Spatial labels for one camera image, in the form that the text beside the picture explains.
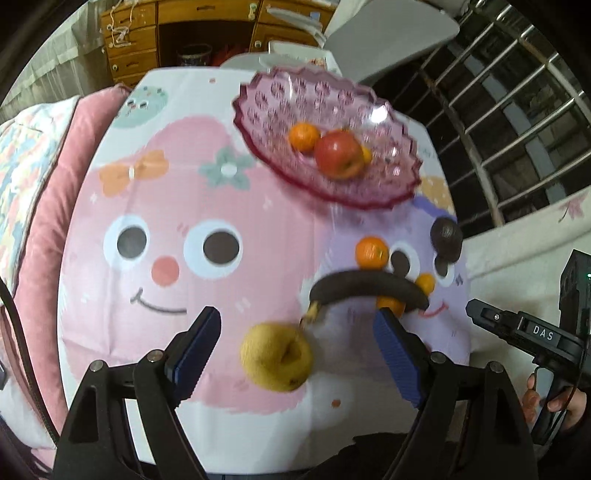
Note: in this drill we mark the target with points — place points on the person's right hand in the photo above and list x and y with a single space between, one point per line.
530 399

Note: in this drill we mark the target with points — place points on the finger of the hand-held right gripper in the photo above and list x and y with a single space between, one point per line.
487 316

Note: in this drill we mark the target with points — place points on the cartoon printed tablecloth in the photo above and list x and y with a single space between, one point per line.
184 286

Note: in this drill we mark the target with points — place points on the white plastic tray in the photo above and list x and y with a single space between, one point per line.
295 50

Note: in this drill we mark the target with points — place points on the grey office chair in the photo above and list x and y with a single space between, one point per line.
388 39

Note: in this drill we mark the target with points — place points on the yellow pear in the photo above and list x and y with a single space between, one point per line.
276 357

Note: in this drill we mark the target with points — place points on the dark avocado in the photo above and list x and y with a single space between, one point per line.
446 237

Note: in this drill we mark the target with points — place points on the dark overripe banana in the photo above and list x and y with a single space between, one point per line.
369 284

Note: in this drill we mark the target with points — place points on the pastel floral blanket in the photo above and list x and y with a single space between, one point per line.
23 152

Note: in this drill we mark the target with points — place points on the pink bed with floral blanket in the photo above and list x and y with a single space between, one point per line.
64 194

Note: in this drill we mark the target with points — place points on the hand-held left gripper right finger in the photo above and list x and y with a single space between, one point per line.
399 357

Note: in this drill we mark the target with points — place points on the red apple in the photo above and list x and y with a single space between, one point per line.
338 154

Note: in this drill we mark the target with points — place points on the wooden desk with drawers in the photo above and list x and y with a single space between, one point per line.
134 41

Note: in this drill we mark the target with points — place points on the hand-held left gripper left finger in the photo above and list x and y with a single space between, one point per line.
196 357

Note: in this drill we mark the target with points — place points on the white leaf printed cloth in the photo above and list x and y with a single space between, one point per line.
531 244

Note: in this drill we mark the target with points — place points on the pink glass bowl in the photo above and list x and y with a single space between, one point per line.
281 106

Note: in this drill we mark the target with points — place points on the dark waste bin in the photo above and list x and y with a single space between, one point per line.
194 55

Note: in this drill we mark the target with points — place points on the metal window grille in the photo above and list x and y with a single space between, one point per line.
508 115

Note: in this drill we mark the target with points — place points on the red bag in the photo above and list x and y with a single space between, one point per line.
226 53

